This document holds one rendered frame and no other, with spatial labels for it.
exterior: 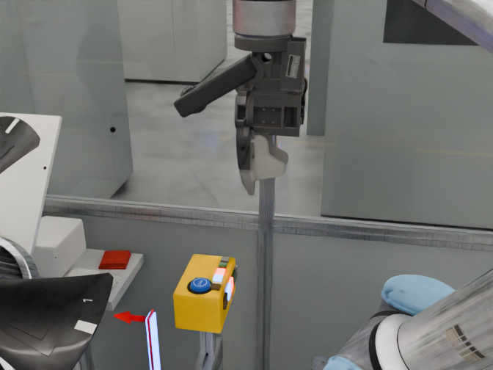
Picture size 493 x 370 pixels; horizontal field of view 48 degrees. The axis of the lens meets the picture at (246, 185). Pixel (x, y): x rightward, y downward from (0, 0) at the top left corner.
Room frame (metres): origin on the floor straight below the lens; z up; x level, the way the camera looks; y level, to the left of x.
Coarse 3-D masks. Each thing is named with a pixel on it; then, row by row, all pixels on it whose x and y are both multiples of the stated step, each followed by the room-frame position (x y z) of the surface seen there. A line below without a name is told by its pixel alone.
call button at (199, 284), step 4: (192, 280) 0.96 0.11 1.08; (196, 280) 0.96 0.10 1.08; (200, 280) 0.96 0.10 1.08; (204, 280) 0.96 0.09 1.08; (208, 280) 0.96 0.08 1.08; (192, 284) 0.94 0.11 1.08; (196, 284) 0.94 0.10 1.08; (200, 284) 0.94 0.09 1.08; (204, 284) 0.94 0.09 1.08; (208, 284) 0.94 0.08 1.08; (192, 288) 0.94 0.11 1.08; (196, 288) 0.93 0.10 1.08; (200, 288) 0.93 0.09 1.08; (204, 288) 0.93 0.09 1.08; (208, 288) 0.94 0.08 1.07
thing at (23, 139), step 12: (0, 120) 1.01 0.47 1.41; (12, 120) 0.98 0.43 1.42; (0, 132) 0.97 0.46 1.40; (12, 132) 0.94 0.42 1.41; (24, 132) 0.92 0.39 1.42; (36, 132) 0.91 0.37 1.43; (0, 144) 0.93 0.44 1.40; (12, 144) 0.90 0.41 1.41; (24, 144) 0.89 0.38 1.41; (36, 144) 0.88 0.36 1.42; (0, 156) 0.89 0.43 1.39; (12, 156) 0.87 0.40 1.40; (0, 168) 0.86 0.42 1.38
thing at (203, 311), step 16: (192, 256) 1.07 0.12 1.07; (208, 256) 1.07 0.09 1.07; (192, 272) 1.00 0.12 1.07; (208, 272) 1.00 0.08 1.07; (224, 272) 1.00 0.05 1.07; (176, 288) 0.95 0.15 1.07; (224, 288) 0.95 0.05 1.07; (176, 304) 0.92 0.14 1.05; (192, 304) 0.92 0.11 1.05; (208, 304) 0.91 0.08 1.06; (176, 320) 0.92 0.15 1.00; (192, 320) 0.92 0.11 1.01; (208, 320) 0.91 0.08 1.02; (224, 320) 0.94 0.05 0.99
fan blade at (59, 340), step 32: (0, 288) 0.78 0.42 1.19; (32, 288) 0.79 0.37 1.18; (64, 288) 0.79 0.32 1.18; (96, 288) 0.79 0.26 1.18; (0, 320) 0.71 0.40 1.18; (32, 320) 0.71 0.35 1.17; (64, 320) 0.72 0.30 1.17; (96, 320) 0.72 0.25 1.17; (0, 352) 0.66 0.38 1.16; (32, 352) 0.66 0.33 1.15; (64, 352) 0.67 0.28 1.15
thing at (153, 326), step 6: (150, 324) 0.69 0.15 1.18; (156, 324) 0.71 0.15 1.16; (150, 330) 0.70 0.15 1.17; (156, 330) 0.71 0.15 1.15; (156, 336) 0.71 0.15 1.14; (156, 342) 0.71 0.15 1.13; (156, 348) 0.71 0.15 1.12; (156, 354) 0.70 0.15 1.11; (156, 360) 0.70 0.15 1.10; (156, 366) 0.70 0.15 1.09
